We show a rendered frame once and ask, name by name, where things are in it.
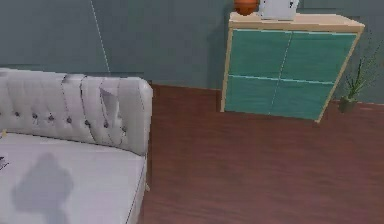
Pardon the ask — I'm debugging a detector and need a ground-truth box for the teal wooden cabinet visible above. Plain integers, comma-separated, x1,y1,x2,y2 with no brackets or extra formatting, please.
219,11,366,124

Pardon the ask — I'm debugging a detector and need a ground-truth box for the white tufted sofa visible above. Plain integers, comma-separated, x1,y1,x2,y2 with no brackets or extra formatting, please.
0,67,154,224

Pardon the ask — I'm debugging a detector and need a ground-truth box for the white box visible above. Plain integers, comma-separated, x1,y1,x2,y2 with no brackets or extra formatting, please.
258,0,300,21

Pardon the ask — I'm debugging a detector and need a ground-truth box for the orange round pot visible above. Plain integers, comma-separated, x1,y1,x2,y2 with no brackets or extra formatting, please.
233,0,260,17

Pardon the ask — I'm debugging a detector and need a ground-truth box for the green house plant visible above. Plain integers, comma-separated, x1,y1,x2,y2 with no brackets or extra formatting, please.
338,39,383,114

